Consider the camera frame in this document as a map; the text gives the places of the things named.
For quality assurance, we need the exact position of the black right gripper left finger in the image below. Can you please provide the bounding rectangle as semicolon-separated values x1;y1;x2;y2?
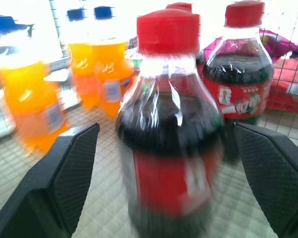
0;122;100;238

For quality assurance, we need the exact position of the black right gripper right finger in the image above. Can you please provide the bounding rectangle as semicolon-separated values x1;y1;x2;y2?
232;121;298;238

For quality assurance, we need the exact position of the cola bottle with red cap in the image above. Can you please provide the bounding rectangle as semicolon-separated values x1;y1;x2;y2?
163;1;206;80
115;8;226;238
202;0;275;126

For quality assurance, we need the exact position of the orange soda bottle blue cap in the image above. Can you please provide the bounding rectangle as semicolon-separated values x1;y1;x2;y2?
91;5;135;120
0;15;71;155
66;8;102;112

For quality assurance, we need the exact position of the red snack bag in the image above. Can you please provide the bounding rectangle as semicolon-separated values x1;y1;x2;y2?
265;51;298;115

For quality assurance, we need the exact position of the magenta snack bag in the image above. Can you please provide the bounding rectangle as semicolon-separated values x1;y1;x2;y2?
203;28;298;62

